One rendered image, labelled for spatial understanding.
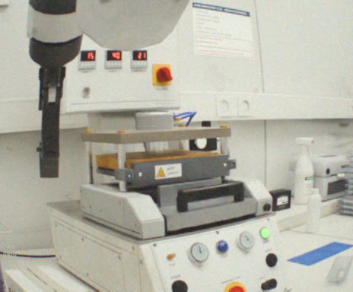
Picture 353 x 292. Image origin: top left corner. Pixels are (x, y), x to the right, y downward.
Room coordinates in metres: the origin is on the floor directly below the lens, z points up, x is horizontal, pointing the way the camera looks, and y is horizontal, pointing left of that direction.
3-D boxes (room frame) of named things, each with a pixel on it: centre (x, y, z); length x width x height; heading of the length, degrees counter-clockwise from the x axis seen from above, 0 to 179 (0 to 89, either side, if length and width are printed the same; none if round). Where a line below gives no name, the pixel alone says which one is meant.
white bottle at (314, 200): (1.52, -0.44, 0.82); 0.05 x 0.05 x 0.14
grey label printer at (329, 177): (1.93, -0.59, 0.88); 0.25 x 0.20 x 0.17; 30
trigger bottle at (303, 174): (1.82, -0.48, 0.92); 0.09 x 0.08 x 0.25; 43
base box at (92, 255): (1.11, 0.03, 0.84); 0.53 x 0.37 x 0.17; 36
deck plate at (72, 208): (1.14, 0.06, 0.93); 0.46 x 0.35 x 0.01; 36
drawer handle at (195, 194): (0.96, -0.06, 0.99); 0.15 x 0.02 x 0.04; 126
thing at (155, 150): (1.11, 0.04, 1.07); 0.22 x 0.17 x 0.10; 126
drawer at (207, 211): (1.07, 0.02, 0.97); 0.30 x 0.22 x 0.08; 36
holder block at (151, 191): (1.11, 0.04, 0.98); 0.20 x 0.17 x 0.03; 126
